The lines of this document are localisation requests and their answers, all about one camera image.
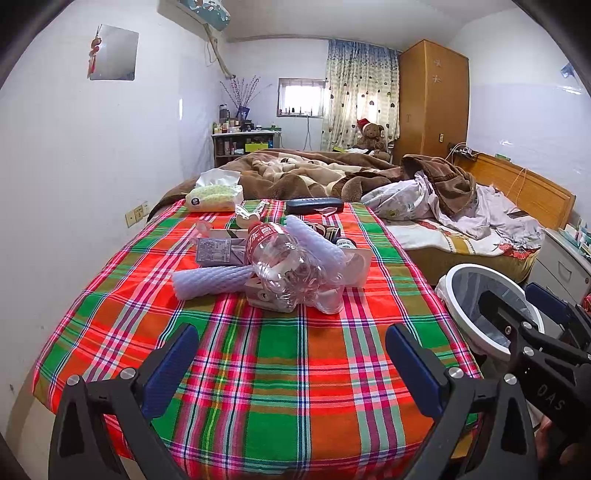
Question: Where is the purple milk carton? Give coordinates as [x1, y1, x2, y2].
[195, 238, 246, 267]

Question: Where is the crushed clear plastic bottle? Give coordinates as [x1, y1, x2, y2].
[245, 222, 346, 314]

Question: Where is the printed snack wrapper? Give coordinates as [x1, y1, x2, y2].
[235, 200, 270, 229]

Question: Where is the white mesh trash bin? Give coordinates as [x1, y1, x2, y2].
[434, 263, 546, 361]

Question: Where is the person right hand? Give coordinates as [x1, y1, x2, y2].
[535, 416, 590, 479]

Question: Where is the grey drawer cabinet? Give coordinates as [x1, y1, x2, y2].
[528, 229, 591, 304]

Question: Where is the mattress with floral sheet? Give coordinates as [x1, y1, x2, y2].
[387, 219, 538, 286]

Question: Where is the white floral duvet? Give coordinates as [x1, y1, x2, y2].
[361, 171, 545, 250]

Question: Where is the wooden headboard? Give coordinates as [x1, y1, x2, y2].
[454, 153, 576, 230]

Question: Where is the plaid red green cloth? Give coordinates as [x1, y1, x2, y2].
[32, 203, 479, 479]

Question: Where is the dark blue glasses case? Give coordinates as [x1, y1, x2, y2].
[286, 197, 344, 215]

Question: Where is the brown teddy bear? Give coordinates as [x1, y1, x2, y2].
[354, 118, 391, 162]

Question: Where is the wooden wardrobe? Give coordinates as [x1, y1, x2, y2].
[394, 39, 470, 164]

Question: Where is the green tissue pack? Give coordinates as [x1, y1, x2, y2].
[185, 168, 245, 213]

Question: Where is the patterned curtain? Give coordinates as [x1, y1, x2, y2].
[321, 39, 400, 151]

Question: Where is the brown fleece blanket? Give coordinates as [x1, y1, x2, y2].
[147, 148, 477, 222]

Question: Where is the small window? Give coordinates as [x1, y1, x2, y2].
[276, 78, 327, 118]

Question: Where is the cluttered shelf unit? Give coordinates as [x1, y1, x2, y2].
[211, 120, 281, 167]

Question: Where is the dried branch vase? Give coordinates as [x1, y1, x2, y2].
[221, 75, 260, 122]

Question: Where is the wall power outlet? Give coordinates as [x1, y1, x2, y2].
[124, 202, 149, 228]

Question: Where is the silver wall poster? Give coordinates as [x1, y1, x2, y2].
[87, 24, 139, 81]

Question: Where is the wall air conditioner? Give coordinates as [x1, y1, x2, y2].
[157, 0, 230, 31]

